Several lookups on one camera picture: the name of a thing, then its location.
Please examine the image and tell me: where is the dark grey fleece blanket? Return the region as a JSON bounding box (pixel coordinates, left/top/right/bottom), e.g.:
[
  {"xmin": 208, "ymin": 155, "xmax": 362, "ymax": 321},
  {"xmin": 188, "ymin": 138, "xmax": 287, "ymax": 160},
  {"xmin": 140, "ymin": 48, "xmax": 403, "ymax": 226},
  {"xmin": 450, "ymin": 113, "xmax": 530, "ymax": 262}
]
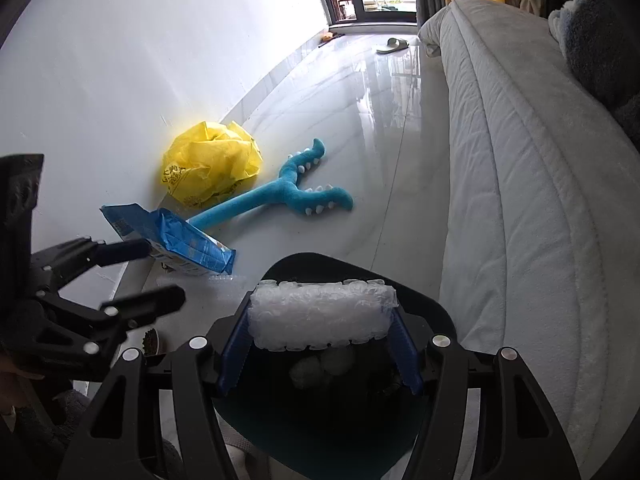
[{"xmin": 548, "ymin": 0, "xmax": 639, "ymax": 145}]

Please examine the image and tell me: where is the green slipper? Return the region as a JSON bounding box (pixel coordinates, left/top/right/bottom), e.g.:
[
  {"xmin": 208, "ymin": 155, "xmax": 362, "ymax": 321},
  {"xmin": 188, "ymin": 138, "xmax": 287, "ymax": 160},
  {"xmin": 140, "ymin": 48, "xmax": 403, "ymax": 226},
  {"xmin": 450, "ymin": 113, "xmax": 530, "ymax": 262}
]
[{"xmin": 376, "ymin": 38, "xmax": 409, "ymax": 55}]

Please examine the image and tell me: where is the pale grey bed cover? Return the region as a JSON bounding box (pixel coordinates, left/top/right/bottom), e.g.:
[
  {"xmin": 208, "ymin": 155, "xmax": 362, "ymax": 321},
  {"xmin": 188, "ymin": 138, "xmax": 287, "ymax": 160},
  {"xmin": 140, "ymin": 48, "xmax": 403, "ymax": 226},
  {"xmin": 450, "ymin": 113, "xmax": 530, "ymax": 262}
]
[{"xmin": 420, "ymin": 0, "xmax": 639, "ymax": 478}]

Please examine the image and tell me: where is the cat food bowl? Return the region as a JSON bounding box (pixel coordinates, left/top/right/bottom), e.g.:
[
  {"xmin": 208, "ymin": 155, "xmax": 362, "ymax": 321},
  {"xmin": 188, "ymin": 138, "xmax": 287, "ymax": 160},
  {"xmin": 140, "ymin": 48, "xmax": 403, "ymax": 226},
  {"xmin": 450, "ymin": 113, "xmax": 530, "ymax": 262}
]
[{"xmin": 142, "ymin": 328, "xmax": 163, "ymax": 356}]

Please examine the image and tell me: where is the blue plush octopus toy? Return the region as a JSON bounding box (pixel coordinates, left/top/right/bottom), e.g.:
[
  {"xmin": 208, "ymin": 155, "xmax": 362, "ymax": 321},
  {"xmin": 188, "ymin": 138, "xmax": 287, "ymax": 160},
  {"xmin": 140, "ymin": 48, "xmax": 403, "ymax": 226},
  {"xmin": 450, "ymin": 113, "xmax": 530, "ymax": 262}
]
[{"xmin": 188, "ymin": 139, "xmax": 354, "ymax": 230}]

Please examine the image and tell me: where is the white balled sock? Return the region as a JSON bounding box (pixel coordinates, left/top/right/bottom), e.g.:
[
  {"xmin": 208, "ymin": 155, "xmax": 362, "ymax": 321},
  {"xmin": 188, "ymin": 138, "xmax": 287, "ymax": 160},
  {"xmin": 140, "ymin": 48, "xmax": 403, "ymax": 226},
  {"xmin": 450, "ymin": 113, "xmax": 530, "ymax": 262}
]
[{"xmin": 290, "ymin": 347, "xmax": 355, "ymax": 386}]

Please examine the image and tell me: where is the clear bubble wrap wad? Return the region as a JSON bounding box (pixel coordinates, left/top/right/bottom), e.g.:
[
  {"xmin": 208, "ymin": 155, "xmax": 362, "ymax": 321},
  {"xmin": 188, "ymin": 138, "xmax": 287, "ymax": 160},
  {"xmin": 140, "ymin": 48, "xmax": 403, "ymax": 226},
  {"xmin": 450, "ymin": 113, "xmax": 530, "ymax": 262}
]
[{"xmin": 247, "ymin": 280, "xmax": 399, "ymax": 352}]

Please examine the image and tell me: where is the blue cat food bag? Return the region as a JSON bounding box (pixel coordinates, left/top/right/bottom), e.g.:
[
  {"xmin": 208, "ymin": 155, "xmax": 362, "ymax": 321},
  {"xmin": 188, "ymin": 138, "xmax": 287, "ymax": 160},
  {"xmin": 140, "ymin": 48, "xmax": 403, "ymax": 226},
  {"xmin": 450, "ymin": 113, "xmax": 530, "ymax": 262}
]
[{"xmin": 101, "ymin": 204, "xmax": 235, "ymax": 275}]

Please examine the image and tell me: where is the yellow crumpled plastic bag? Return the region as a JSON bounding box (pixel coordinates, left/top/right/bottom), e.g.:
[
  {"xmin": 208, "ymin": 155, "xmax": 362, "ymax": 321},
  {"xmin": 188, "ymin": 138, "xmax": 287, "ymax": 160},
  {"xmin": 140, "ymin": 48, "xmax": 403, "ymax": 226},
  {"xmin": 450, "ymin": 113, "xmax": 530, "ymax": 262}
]
[{"xmin": 160, "ymin": 122, "xmax": 262, "ymax": 208}]

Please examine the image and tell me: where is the dark teal trash bin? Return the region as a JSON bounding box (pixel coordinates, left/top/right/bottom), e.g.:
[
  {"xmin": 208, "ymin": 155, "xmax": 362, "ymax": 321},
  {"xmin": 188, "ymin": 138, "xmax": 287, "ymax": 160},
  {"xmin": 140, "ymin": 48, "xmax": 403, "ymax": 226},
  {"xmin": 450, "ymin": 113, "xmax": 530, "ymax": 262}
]
[{"xmin": 209, "ymin": 283, "xmax": 468, "ymax": 479}]

